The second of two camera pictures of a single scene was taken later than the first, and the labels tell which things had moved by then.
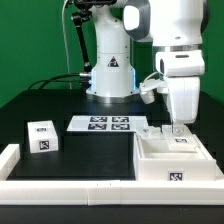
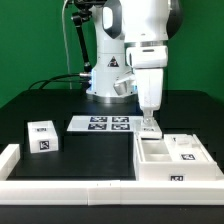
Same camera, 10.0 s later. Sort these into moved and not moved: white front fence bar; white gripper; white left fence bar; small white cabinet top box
Moved: white gripper
Not moved: white front fence bar; white left fence bar; small white cabinet top box
